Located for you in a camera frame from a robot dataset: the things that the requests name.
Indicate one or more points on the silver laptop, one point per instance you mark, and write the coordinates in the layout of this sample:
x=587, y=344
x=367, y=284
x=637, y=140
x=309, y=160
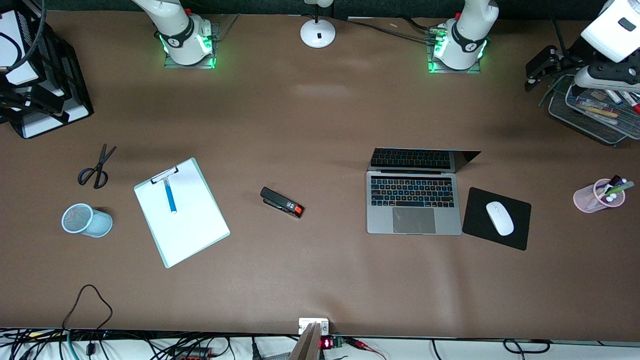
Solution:
x=414, y=202

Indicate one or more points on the white computer mouse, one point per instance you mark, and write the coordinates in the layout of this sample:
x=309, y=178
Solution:
x=500, y=218

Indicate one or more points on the black scissors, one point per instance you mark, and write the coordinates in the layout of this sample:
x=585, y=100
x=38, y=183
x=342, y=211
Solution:
x=101, y=162

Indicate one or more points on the white blank paper sheet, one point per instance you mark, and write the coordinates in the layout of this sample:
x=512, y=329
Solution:
x=192, y=225

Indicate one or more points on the black capped marker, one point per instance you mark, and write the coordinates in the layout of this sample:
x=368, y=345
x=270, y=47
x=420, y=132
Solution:
x=614, y=180

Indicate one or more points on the blue marker with white end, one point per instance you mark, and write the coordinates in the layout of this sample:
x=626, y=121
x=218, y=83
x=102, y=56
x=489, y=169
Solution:
x=170, y=196

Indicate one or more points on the light blue mesh pen cup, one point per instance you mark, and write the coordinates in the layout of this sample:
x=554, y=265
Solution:
x=95, y=224

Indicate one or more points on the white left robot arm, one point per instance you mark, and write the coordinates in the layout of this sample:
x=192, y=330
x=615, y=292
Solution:
x=465, y=40

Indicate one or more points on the black orange power plug strip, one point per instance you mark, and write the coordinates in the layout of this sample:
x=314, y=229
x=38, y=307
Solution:
x=192, y=354

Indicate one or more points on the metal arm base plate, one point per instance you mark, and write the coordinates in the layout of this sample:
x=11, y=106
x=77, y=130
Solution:
x=435, y=70
x=200, y=65

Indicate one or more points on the white marker with blue cap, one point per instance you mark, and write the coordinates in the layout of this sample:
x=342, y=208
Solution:
x=614, y=97

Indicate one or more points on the mint green clipboard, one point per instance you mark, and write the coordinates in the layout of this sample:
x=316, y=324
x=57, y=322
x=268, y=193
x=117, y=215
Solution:
x=162, y=262

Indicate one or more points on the black mesh desk organizer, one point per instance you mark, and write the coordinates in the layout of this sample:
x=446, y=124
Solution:
x=565, y=112

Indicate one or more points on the red clip leads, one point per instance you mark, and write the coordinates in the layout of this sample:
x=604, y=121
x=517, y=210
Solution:
x=365, y=345

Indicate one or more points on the white round stand base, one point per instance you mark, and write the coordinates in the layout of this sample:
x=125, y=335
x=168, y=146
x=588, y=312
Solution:
x=318, y=34

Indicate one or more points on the purple pen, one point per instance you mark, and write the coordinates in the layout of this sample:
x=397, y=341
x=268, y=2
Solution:
x=604, y=189

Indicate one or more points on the black stacked letter tray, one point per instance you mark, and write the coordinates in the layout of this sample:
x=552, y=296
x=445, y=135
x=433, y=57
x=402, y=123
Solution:
x=80, y=95

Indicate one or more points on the red LED display module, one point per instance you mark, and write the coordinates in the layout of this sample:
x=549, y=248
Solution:
x=327, y=343

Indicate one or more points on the pink translucent pen cup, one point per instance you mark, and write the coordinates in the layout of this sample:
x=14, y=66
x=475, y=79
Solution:
x=586, y=199

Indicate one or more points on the white paper sheets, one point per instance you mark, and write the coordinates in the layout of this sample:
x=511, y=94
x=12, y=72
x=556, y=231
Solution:
x=55, y=122
x=12, y=30
x=47, y=82

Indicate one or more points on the green highlighter pen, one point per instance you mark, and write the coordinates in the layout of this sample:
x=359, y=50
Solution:
x=622, y=188

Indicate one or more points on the aluminium camera mount post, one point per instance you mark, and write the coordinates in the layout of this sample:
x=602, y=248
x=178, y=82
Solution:
x=307, y=345

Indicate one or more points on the yellow orange pen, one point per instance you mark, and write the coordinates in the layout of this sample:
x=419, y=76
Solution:
x=600, y=112

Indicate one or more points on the white marker with red cap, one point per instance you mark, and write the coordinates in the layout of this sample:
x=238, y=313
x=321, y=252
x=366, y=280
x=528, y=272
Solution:
x=631, y=102

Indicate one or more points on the white mount bracket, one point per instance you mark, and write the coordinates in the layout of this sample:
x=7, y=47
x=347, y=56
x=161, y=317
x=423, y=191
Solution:
x=305, y=324

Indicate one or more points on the black stapler with orange tip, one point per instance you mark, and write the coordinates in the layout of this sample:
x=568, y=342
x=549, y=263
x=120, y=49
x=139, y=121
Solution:
x=280, y=201

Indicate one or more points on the black mouse pad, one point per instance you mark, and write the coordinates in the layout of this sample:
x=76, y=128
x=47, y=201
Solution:
x=475, y=220

